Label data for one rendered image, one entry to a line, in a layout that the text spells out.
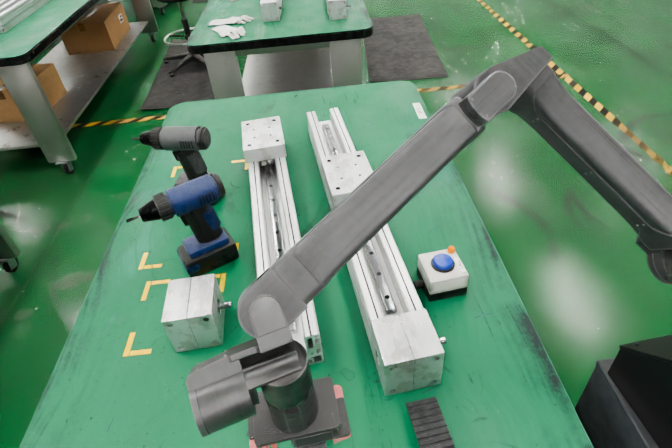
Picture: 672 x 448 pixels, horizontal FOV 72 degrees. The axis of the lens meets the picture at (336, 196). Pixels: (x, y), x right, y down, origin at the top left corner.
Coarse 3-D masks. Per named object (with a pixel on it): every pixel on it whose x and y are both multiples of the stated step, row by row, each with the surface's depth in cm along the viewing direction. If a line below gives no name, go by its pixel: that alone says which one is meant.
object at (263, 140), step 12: (252, 120) 133; (264, 120) 132; (276, 120) 132; (252, 132) 127; (264, 132) 127; (276, 132) 126; (252, 144) 122; (264, 144) 122; (276, 144) 121; (252, 156) 122; (264, 156) 122; (276, 156) 123
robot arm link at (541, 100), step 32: (512, 64) 59; (544, 64) 60; (544, 96) 60; (544, 128) 63; (576, 128) 61; (576, 160) 63; (608, 160) 61; (608, 192) 63; (640, 192) 62; (640, 224) 64
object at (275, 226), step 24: (264, 168) 127; (264, 192) 119; (288, 192) 111; (264, 216) 106; (288, 216) 104; (264, 240) 99; (288, 240) 99; (264, 264) 93; (312, 312) 83; (312, 336) 80; (312, 360) 84
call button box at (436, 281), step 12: (432, 252) 96; (444, 252) 96; (420, 264) 95; (432, 264) 93; (456, 264) 93; (420, 276) 97; (432, 276) 91; (444, 276) 91; (456, 276) 90; (468, 276) 91; (420, 288) 95; (432, 288) 91; (444, 288) 92; (456, 288) 92; (432, 300) 93
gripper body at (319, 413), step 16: (320, 384) 58; (320, 400) 57; (256, 416) 56; (272, 416) 53; (288, 416) 51; (304, 416) 52; (320, 416) 55; (336, 416) 55; (256, 432) 54; (272, 432) 54; (288, 432) 54; (304, 432) 54; (320, 432) 54
